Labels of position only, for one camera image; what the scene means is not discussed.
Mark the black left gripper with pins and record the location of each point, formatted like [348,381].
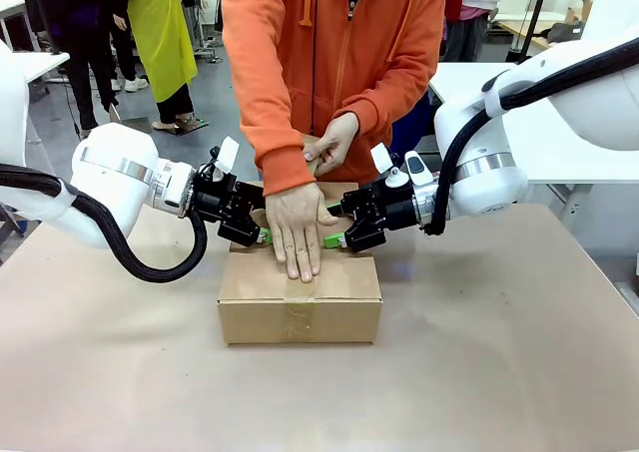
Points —
[232,212]

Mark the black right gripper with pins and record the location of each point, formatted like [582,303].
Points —
[384,207]

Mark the brown packing tape strip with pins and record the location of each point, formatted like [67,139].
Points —
[312,145]

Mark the brown cardboard box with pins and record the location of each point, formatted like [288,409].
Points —
[299,317]

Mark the person's left forearm orange sleeve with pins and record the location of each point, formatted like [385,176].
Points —
[394,93]

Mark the person's right forearm orange sleeve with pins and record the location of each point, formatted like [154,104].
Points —
[279,152]

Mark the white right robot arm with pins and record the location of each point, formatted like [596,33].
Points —
[574,98]

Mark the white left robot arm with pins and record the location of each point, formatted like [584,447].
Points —
[115,172]

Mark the person's right hand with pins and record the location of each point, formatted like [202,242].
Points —
[297,232]

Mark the person's left hand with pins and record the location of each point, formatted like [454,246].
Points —
[339,140]

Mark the person's torso orange hoodie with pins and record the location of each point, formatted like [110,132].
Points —
[339,33]

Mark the bystander in yellow apron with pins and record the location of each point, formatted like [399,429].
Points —
[162,38]

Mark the bystander in red pink clothes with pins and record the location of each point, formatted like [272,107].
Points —
[471,18]

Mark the bystander in black clothes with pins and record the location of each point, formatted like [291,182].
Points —
[87,48]

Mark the white table with clutter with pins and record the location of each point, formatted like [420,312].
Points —
[519,23]

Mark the small white table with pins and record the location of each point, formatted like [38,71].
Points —
[42,63]

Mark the black tripod stand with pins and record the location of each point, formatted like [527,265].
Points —
[531,18]

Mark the grey cloth bundle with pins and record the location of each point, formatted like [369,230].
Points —
[564,30]

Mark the small open cardboard carton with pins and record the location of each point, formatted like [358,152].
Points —
[579,10]

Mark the right wrist camera white tag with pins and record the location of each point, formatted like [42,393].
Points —
[382,157]

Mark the wrist camera white tag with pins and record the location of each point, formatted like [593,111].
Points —
[382,157]
[227,155]

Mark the left wrist camera white tag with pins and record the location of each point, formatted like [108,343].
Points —
[227,155]

